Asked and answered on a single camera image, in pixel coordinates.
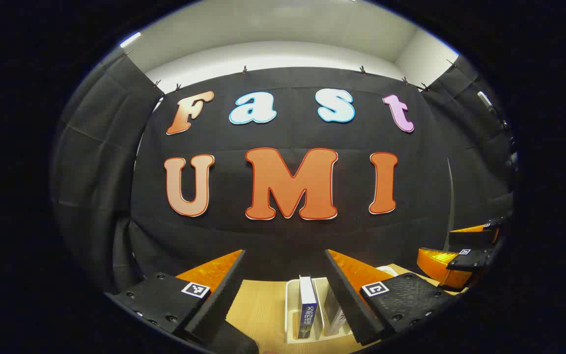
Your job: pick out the white grey book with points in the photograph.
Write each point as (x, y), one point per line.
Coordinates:
(333, 314)

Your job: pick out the blue book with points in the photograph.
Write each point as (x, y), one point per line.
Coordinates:
(307, 309)

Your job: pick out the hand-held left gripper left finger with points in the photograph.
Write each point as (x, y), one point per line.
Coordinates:
(216, 300)

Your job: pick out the white bookshelf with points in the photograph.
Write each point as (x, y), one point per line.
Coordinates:
(290, 305)

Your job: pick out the ceiling light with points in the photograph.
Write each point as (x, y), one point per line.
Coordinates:
(130, 39)

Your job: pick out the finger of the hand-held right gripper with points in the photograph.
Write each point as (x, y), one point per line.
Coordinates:
(474, 237)
(469, 260)

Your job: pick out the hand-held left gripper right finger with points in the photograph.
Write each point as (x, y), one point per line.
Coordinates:
(354, 307)

